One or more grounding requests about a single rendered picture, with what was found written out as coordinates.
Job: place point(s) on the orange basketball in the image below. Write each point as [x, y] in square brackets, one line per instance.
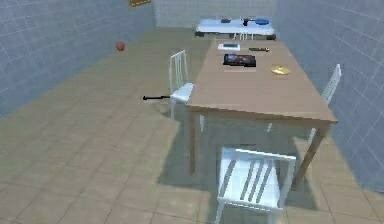
[120, 46]

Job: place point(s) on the blue bowl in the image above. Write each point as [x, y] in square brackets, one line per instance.
[262, 21]

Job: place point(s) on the white slatted chair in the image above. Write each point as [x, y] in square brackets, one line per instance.
[330, 86]
[248, 186]
[180, 86]
[244, 35]

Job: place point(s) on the black baseball bat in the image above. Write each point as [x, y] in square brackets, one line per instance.
[156, 97]

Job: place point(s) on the brown wooden table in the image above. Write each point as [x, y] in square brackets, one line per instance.
[253, 90]

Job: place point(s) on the black remote control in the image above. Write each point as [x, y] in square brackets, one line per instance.
[259, 49]

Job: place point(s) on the white low bed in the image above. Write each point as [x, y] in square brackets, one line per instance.
[233, 26]

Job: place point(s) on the dark small box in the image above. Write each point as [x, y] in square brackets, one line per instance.
[225, 20]

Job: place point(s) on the golden round plate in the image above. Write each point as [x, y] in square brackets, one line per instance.
[280, 69]

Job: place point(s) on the yellow framed picture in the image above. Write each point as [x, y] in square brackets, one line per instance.
[139, 2]

